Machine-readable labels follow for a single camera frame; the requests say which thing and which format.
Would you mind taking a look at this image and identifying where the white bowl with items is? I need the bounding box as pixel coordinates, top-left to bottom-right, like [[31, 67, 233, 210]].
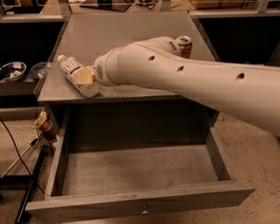
[[0, 62, 27, 82]]

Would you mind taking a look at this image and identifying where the crumpled snack wrapper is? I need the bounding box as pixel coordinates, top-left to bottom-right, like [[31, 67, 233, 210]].
[[33, 110, 56, 142]]

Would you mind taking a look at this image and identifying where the grey low shelf bench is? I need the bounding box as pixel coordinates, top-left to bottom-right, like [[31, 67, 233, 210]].
[[0, 76, 37, 96]]

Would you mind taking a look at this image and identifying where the blue plastic water bottle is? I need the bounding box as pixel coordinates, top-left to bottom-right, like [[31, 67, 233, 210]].
[[58, 55, 100, 98]]

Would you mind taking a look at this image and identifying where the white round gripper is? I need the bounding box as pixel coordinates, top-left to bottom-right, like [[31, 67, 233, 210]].
[[73, 48, 125, 87]]

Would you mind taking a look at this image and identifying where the grey cabinet with counter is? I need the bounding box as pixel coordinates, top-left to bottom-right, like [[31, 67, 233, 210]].
[[38, 12, 218, 145]]

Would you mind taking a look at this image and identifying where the open grey top drawer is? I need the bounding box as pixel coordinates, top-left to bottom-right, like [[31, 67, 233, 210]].
[[26, 114, 254, 224]]

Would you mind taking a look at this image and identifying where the small metal drawer knob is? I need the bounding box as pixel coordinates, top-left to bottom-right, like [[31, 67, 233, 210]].
[[141, 203, 148, 216]]

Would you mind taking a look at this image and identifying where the orange soda can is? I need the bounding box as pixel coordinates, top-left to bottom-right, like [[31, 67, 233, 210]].
[[175, 35, 192, 59]]

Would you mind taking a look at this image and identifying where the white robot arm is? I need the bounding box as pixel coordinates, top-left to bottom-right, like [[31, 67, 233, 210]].
[[74, 36, 280, 137]]

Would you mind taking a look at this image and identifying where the black monitor stand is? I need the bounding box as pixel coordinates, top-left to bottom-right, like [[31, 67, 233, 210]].
[[79, 0, 132, 12]]

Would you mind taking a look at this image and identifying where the dark glass bowl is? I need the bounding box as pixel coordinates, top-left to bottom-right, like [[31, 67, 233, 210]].
[[29, 62, 51, 80]]

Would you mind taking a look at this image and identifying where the black tripod leg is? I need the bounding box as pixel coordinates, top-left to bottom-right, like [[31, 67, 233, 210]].
[[14, 150, 45, 224]]

